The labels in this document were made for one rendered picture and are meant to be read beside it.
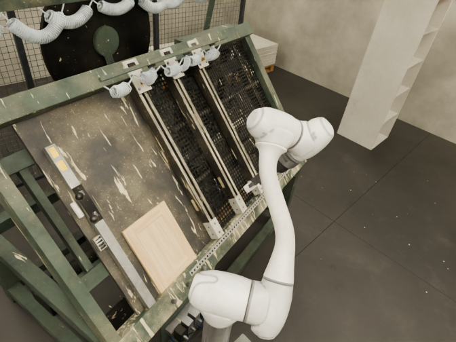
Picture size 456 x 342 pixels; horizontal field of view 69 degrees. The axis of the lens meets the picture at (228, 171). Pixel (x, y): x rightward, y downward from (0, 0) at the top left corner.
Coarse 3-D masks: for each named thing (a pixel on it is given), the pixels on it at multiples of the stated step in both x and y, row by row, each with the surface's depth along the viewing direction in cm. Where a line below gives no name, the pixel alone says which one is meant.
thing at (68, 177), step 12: (48, 156) 154; (60, 156) 156; (72, 180) 158; (72, 192) 158; (96, 228) 162; (108, 228) 166; (108, 240) 165; (120, 252) 168; (120, 264) 167; (132, 276) 170; (144, 288) 173; (144, 300) 172
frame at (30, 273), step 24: (48, 192) 247; (288, 192) 328; (0, 216) 225; (0, 240) 210; (264, 240) 315; (0, 264) 234; (24, 264) 199; (72, 264) 210; (240, 264) 289; (24, 288) 251; (48, 288) 188; (48, 312) 239; (72, 312) 179; (120, 312) 189; (72, 336) 228
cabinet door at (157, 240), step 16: (160, 208) 192; (144, 224) 183; (160, 224) 190; (176, 224) 198; (128, 240) 174; (144, 240) 181; (160, 240) 188; (176, 240) 196; (144, 256) 179; (160, 256) 186; (176, 256) 194; (192, 256) 201; (160, 272) 184; (176, 272) 192; (160, 288) 182
